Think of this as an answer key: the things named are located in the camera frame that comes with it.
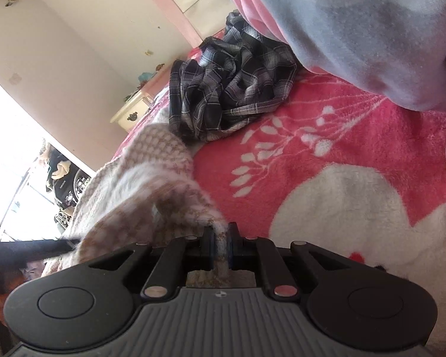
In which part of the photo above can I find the beige houndstooth cardigan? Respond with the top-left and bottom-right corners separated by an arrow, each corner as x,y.
45,124 -> 232,288

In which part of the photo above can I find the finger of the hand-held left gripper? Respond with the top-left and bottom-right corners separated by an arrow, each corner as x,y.
21,238 -> 75,261

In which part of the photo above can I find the black wheelchair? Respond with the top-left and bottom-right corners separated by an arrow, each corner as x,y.
41,139 -> 94,226

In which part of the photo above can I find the pink grey floral quilt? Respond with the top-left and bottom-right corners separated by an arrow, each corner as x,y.
216,0 -> 446,209

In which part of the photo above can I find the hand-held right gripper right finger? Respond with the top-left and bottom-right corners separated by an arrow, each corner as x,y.
225,223 -> 352,302

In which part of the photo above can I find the pink white bed headboard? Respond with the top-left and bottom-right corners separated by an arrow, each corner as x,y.
145,0 -> 240,50

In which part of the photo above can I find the cream nightstand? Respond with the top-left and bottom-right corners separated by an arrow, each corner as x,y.
109,65 -> 173,133

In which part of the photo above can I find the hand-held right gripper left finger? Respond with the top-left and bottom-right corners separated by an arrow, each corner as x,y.
88,226 -> 218,300

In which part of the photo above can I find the dark plaid shirt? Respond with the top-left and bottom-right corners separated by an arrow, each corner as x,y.
168,10 -> 299,143

